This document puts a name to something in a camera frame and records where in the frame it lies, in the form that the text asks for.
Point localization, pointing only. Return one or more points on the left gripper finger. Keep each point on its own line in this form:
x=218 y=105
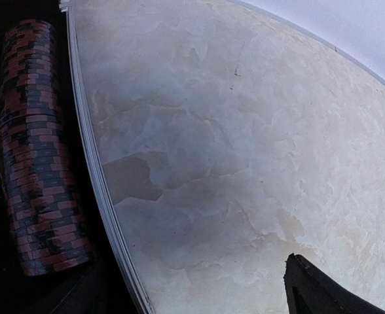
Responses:
x=309 y=290

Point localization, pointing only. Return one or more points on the aluminium poker case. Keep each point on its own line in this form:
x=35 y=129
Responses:
x=105 y=285

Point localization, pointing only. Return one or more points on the right chip row in case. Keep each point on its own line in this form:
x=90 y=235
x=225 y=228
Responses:
x=46 y=216

